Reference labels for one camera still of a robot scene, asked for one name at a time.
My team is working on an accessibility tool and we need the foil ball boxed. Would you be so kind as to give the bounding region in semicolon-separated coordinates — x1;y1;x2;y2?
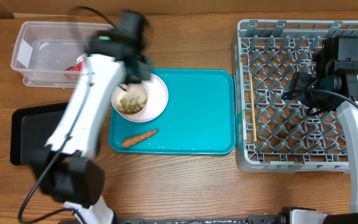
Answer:
76;54;87;64

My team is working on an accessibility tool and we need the pink bowl with food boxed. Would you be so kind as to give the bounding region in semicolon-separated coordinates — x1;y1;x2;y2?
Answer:
111;84;148;123

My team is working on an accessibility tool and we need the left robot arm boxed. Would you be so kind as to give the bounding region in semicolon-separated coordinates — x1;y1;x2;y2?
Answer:
18;10;152;224

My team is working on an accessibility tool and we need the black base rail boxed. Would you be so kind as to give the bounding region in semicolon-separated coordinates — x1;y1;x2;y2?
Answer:
117;215;282;224

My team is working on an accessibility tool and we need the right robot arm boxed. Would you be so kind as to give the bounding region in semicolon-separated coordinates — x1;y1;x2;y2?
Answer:
282;36;358;223

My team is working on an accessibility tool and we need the red snack wrapper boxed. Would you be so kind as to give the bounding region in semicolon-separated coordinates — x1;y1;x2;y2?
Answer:
64;62;84;80

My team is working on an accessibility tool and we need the clear plastic bin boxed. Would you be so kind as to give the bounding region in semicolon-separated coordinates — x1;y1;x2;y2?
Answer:
11;21;112;88

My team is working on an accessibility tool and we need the grey dishwasher rack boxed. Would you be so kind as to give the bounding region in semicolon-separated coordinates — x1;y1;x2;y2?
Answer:
232;19;358;173

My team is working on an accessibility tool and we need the white plate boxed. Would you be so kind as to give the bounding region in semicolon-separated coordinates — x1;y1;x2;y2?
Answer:
111;73;170;123

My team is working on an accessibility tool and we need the teal serving tray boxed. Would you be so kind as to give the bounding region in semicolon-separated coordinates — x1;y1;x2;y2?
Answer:
109;68;236;155

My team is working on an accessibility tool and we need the wooden chopstick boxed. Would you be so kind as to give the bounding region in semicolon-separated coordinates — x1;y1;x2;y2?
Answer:
249;73;257;143

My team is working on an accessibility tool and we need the black tray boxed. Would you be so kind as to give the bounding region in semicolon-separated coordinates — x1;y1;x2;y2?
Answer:
9;101;101;166

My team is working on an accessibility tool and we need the orange carrot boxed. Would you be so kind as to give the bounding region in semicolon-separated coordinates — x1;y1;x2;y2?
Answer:
121;129;158;148

